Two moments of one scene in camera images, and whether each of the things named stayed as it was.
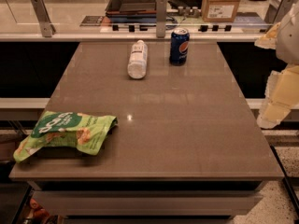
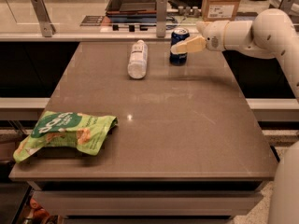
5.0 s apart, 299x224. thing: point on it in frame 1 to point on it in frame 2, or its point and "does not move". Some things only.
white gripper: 289,38 to 214,36
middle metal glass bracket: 161,16 does not move
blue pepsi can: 179,47 does not move
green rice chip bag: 80,130 does not move
